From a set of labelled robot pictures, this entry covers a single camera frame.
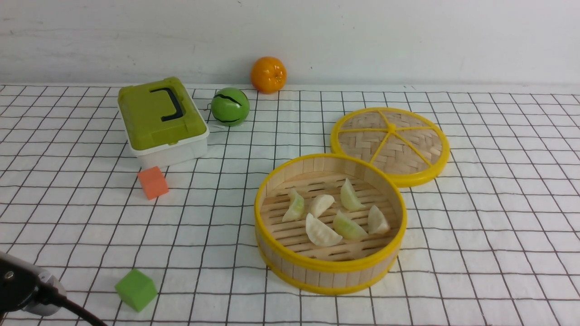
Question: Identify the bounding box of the checkered white tablecloth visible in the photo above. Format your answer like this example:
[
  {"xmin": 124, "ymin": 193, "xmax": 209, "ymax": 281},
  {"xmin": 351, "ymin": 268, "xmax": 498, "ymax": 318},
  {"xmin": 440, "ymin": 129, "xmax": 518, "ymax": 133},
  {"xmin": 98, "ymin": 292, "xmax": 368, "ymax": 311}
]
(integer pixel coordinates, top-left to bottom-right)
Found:
[{"xmin": 0, "ymin": 84, "xmax": 580, "ymax": 326}]

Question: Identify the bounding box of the orange foam cube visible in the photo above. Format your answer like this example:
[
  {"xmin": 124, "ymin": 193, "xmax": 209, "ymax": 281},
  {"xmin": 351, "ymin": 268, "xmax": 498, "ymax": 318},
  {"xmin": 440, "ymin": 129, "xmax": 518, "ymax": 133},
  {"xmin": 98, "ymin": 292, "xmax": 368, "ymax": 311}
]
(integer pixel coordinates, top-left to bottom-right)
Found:
[{"xmin": 137, "ymin": 166, "xmax": 169, "ymax": 200}]

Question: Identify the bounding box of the orange fruit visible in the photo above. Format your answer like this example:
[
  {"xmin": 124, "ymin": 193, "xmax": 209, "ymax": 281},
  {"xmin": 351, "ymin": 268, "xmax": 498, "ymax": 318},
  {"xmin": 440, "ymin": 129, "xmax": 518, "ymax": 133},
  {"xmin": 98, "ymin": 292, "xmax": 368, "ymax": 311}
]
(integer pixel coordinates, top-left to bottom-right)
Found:
[{"xmin": 250, "ymin": 57, "xmax": 287, "ymax": 94}]

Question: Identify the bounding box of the woven bamboo steamer lid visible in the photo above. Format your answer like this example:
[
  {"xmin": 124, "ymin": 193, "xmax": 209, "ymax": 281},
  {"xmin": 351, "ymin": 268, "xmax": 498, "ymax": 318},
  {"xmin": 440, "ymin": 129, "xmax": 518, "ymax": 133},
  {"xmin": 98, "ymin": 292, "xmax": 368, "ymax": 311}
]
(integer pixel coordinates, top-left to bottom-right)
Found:
[{"xmin": 331, "ymin": 107, "xmax": 451, "ymax": 187}]

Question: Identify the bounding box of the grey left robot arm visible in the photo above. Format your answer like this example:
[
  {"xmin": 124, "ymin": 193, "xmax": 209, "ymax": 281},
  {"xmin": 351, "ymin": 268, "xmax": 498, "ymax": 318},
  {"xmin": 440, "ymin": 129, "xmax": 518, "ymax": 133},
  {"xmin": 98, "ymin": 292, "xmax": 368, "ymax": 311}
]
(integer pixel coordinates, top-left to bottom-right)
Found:
[{"xmin": 0, "ymin": 252, "xmax": 67, "ymax": 317}]

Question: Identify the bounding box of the pale green dumpling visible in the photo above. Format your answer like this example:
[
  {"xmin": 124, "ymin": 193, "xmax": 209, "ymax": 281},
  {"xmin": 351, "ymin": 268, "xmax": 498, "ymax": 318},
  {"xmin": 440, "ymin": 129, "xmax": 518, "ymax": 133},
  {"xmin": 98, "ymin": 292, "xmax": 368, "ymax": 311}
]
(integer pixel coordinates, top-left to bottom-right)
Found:
[{"xmin": 282, "ymin": 188, "xmax": 305, "ymax": 222}]

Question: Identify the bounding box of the bamboo steamer tray yellow rim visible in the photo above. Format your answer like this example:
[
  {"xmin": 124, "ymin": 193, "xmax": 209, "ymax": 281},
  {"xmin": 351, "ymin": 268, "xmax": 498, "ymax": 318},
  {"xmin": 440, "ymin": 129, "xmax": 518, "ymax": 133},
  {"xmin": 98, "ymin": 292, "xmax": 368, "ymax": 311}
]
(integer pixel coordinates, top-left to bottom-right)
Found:
[{"xmin": 254, "ymin": 154, "xmax": 407, "ymax": 295}]

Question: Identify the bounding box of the green lidded white box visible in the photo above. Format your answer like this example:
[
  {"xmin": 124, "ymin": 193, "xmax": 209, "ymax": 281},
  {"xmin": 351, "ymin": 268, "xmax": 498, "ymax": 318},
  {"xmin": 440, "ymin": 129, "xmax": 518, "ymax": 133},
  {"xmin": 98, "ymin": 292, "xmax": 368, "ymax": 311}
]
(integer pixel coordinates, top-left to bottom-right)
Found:
[{"xmin": 117, "ymin": 77, "xmax": 209, "ymax": 169}]

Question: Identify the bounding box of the large white dumpling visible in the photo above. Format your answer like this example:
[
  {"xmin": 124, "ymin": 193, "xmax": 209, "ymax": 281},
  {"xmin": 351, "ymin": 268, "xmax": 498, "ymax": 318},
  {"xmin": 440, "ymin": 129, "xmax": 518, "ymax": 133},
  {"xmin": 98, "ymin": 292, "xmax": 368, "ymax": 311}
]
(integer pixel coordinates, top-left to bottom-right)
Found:
[{"xmin": 306, "ymin": 213, "xmax": 343, "ymax": 247}]

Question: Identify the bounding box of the green striped ball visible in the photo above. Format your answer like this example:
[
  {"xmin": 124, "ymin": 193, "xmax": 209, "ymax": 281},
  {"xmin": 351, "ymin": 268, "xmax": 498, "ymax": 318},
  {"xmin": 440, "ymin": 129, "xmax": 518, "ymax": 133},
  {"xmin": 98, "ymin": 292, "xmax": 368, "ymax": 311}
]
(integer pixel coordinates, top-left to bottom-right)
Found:
[{"xmin": 211, "ymin": 87, "xmax": 250, "ymax": 126}]

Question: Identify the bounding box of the green foam cube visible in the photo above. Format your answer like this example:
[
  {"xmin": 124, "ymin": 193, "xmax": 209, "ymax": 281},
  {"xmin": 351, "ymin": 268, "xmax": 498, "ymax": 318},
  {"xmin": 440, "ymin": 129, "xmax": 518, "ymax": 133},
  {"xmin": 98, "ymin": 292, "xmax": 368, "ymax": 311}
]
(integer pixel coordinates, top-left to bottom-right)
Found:
[{"xmin": 115, "ymin": 268, "xmax": 158, "ymax": 312}]

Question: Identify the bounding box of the greenish dumpling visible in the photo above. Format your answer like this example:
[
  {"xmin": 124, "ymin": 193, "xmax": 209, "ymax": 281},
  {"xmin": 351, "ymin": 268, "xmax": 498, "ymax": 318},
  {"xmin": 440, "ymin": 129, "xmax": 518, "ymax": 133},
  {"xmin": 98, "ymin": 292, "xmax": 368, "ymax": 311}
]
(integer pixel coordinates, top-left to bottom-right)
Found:
[{"xmin": 340, "ymin": 178, "xmax": 365, "ymax": 211}]

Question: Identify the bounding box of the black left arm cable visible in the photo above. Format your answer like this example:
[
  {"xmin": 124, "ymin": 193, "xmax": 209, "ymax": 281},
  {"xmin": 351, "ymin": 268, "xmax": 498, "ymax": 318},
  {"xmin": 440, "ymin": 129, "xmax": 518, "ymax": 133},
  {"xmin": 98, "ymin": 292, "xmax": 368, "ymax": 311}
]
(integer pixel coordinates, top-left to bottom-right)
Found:
[{"xmin": 41, "ymin": 292, "xmax": 109, "ymax": 326}]

